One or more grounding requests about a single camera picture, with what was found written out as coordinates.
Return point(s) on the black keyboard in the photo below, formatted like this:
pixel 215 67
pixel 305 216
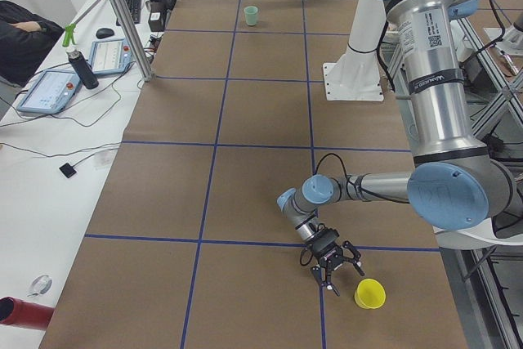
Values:
pixel 134 7

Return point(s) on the small black box device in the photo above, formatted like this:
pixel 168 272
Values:
pixel 67 170

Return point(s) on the clear tape roll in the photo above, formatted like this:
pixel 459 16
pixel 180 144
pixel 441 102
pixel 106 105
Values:
pixel 39 286

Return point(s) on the far blue teach pendant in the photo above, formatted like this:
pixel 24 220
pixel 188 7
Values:
pixel 110 56

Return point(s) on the yellow cup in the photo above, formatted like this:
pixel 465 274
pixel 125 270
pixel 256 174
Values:
pixel 370 294

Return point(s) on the near blue teach pendant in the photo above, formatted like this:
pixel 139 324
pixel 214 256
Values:
pixel 51 92

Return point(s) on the red cylinder bottle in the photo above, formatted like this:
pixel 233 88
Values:
pixel 27 315

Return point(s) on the blue teach pendant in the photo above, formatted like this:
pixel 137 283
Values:
pixel 110 56
pixel 51 92

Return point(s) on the brown paper table cover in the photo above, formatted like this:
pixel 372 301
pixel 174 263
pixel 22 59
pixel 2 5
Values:
pixel 187 247

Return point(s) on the person in black clothes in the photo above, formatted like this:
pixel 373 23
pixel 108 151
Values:
pixel 26 40

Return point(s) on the aluminium frame post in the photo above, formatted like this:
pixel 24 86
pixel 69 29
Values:
pixel 125 19

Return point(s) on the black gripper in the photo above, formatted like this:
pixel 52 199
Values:
pixel 327 249

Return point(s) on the black computer mouse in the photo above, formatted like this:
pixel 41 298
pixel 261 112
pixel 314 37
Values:
pixel 104 33

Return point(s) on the light green cup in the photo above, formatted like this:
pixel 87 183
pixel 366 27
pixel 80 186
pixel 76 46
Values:
pixel 251 15

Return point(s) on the black labelled box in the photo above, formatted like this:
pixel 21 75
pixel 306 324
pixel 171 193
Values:
pixel 158 16

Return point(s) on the green handled grabber tool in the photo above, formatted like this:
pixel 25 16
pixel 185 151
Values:
pixel 69 29

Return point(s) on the white camera stand pedestal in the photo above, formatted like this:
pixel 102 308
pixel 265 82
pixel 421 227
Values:
pixel 356 76

